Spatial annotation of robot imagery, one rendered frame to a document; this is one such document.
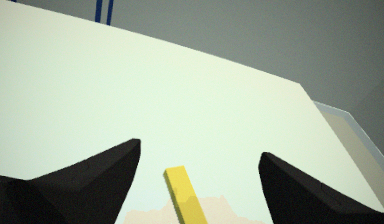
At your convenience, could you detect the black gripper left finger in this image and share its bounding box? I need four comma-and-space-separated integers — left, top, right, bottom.
0, 138, 141, 224

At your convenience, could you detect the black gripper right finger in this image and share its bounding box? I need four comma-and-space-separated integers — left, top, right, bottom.
258, 152, 384, 224

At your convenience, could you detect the yellow bar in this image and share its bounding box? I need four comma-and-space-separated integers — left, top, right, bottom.
163, 165, 208, 224

